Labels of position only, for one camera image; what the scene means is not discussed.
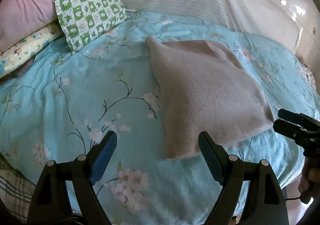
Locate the beige knitted sweater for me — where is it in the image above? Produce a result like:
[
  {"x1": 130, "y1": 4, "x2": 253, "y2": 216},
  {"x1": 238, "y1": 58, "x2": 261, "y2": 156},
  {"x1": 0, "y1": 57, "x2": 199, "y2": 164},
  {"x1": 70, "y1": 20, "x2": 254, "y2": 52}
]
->
[{"x1": 145, "y1": 37, "x2": 274, "y2": 160}]

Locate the person's right hand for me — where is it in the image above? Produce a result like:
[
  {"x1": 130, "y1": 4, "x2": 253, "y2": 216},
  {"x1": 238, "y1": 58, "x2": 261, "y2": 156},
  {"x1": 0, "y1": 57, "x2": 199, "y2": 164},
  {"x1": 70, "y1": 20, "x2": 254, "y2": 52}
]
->
[{"x1": 298, "y1": 157, "x2": 319, "y2": 197}]

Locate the plaid blanket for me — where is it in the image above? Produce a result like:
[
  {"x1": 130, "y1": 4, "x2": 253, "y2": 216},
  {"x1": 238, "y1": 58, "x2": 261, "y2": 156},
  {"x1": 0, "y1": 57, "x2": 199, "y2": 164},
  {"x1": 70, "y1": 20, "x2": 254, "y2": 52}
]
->
[{"x1": 0, "y1": 154, "x2": 75, "y2": 223}]

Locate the light blue floral duvet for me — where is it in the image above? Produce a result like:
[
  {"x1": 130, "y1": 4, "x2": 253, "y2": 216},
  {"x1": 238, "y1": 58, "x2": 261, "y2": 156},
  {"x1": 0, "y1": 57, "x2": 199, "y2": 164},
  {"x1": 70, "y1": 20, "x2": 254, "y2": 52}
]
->
[{"x1": 1, "y1": 12, "x2": 319, "y2": 224}]

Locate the yellow cartoon print pillow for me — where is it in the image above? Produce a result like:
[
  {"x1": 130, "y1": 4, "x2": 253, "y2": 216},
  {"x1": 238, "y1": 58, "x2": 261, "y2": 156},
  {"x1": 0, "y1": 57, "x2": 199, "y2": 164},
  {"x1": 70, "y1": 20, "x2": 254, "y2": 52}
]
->
[{"x1": 1, "y1": 20, "x2": 63, "y2": 78}]

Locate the green white checkered pillow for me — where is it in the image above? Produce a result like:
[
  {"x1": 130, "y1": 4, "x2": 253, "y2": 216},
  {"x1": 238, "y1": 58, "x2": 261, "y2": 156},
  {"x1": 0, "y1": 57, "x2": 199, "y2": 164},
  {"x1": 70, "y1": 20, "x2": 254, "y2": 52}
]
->
[{"x1": 53, "y1": 0, "x2": 127, "y2": 52}]

